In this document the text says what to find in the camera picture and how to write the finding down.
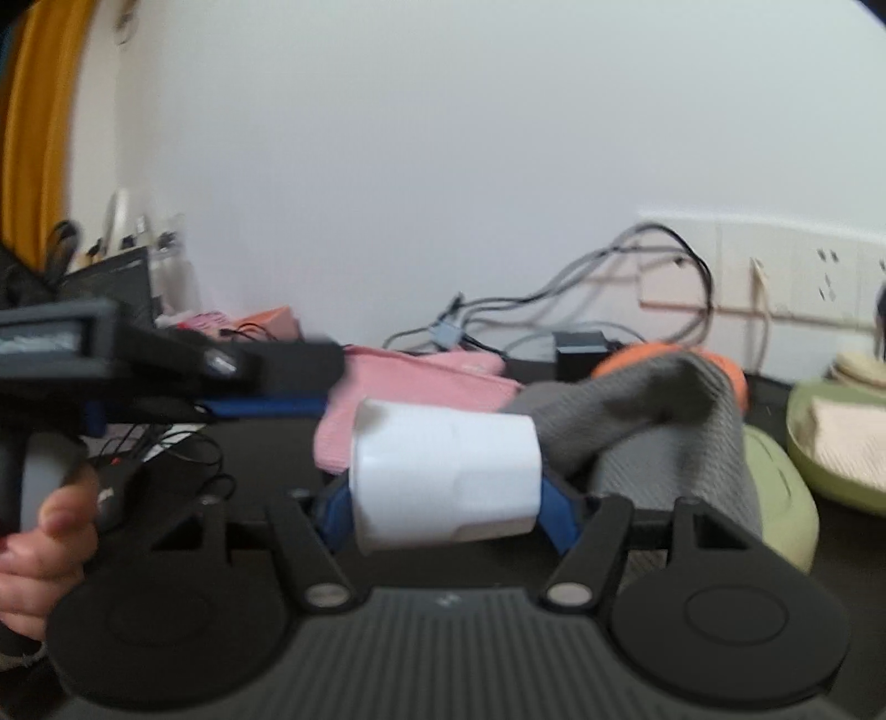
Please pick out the beige knitted cloth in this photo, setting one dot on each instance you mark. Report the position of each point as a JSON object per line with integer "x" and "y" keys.
{"x": 851, "y": 443}

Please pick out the white double wall socket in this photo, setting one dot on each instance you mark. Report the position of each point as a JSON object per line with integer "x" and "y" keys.
{"x": 871, "y": 266}

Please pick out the person's left hand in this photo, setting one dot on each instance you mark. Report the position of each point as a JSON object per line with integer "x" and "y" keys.
{"x": 48, "y": 561}

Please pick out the pink box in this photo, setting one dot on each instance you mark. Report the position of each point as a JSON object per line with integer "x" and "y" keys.
{"x": 273, "y": 322}

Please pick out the orange rounded object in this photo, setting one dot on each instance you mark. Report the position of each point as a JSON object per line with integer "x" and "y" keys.
{"x": 630, "y": 360}

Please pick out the light green bowl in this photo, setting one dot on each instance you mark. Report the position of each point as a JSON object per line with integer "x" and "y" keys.
{"x": 803, "y": 429}

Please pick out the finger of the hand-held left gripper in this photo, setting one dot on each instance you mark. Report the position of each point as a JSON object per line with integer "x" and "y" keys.
{"x": 291, "y": 367}
{"x": 263, "y": 408}

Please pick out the light green plate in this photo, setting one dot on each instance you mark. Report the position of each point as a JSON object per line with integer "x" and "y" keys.
{"x": 782, "y": 491}

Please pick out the white cup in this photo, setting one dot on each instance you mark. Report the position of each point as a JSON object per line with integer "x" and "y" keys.
{"x": 443, "y": 471}

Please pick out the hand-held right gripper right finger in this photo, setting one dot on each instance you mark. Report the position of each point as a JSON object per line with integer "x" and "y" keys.
{"x": 561, "y": 516}

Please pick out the yellow curtain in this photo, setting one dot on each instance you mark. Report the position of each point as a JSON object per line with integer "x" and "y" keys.
{"x": 41, "y": 138}

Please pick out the pink woven cloth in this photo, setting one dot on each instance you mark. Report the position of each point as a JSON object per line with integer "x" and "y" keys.
{"x": 415, "y": 381}

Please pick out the grey woven cloth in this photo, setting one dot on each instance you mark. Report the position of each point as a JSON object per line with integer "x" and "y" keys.
{"x": 664, "y": 429}

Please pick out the white data port plate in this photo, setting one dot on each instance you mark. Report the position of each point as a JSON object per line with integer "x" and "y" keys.
{"x": 737, "y": 277}

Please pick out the black power plug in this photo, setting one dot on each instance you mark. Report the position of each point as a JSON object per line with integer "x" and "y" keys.
{"x": 880, "y": 304}

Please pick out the white single wall socket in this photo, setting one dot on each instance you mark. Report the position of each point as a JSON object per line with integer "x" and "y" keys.
{"x": 810, "y": 298}

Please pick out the grey usb hub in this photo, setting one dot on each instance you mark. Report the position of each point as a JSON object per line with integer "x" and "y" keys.
{"x": 446, "y": 336}

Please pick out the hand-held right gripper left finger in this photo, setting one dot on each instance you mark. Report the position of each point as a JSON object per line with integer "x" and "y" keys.
{"x": 336, "y": 516}

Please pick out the black power adapter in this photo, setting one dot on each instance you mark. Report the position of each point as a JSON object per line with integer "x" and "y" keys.
{"x": 581, "y": 353}

